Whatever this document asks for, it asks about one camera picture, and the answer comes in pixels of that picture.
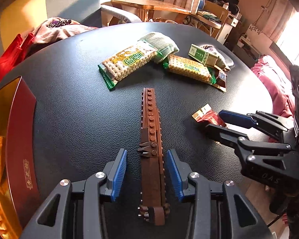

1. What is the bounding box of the red snack wrapper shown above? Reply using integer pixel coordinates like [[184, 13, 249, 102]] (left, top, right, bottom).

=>
[[192, 104, 226, 127]]

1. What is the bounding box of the brown brick-built toy bar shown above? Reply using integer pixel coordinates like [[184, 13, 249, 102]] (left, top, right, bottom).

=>
[[138, 88, 170, 226]]

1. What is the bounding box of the beige white sock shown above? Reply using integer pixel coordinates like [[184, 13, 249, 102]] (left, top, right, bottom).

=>
[[201, 44, 231, 71]]

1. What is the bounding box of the cracker pack green wrapper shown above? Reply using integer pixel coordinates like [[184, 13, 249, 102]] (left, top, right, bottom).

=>
[[98, 40, 158, 90]]

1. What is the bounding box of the pink blanket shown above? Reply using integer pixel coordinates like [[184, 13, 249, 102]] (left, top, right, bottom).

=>
[[251, 55, 295, 119]]

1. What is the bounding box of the red gift box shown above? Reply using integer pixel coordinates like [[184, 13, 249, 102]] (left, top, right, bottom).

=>
[[0, 77, 40, 238]]

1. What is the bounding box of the green yellow small box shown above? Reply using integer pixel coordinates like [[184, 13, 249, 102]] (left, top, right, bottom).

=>
[[188, 44, 218, 67]]

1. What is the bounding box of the wooden shelf desk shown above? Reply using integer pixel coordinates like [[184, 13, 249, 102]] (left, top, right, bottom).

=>
[[182, 0, 238, 44]]

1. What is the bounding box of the green rolled sock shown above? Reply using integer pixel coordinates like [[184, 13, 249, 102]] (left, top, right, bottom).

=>
[[140, 32, 179, 64]]

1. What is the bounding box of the wooden table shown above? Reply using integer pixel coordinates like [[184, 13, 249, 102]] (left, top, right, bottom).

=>
[[111, 0, 191, 24]]

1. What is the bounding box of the red cloth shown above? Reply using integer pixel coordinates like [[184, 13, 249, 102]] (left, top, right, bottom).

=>
[[0, 32, 35, 82]]

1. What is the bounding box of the pink brown cloth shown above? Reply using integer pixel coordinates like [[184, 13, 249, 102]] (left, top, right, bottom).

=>
[[30, 17, 97, 52]]

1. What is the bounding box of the grey armchair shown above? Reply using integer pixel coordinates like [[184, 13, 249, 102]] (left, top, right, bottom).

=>
[[101, 4, 142, 26]]

